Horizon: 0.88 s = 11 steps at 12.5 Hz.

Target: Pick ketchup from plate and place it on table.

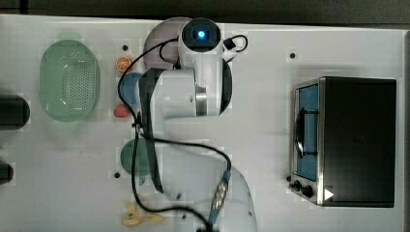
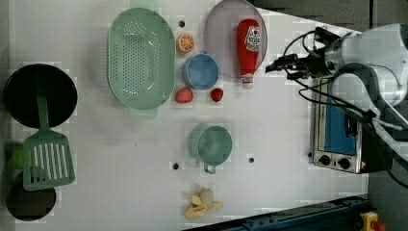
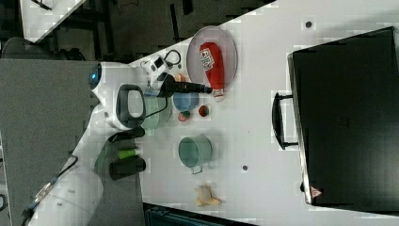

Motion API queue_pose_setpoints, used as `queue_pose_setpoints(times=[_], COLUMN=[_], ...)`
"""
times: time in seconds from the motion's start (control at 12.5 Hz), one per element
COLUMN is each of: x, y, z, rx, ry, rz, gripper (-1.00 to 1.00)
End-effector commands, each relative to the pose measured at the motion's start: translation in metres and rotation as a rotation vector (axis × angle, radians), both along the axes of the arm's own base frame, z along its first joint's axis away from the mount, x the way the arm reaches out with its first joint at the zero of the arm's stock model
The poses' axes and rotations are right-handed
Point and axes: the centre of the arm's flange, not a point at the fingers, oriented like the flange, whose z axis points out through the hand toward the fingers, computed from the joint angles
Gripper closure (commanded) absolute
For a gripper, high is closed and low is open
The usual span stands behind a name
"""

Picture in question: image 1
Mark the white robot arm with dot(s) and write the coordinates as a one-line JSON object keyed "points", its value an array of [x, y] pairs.
{"points": [[207, 193]]}

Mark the dark green plate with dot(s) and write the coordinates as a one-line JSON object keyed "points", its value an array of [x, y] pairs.
{"points": [[141, 162]]}

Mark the lavender round plate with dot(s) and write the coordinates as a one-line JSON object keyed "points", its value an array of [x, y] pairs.
{"points": [[166, 30]]}

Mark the blue bowl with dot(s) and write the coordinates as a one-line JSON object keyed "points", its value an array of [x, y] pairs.
{"points": [[128, 87]]}

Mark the red strawberry toy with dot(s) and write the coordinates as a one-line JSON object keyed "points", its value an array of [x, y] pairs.
{"points": [[121, 111]]}

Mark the orange slice toy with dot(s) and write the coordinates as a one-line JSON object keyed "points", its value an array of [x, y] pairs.
{"points": [[123, 63]]}

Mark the yellow banana peel toy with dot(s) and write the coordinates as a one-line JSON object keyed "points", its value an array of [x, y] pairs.
{"points": [[134, 218]]}

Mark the silver toaster oven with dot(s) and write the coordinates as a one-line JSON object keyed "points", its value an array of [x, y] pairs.
{"points": [[344, 142]]}

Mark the green perforated colander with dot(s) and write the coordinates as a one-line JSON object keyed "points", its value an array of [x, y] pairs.
{"points": [[70, 79]]}

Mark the black cylinder at edge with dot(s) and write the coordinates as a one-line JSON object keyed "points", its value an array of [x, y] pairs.
{"points": [[14, 112]]}

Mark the black object lower left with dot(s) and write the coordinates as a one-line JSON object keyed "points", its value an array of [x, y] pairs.
{"points": [[6, 173]]}

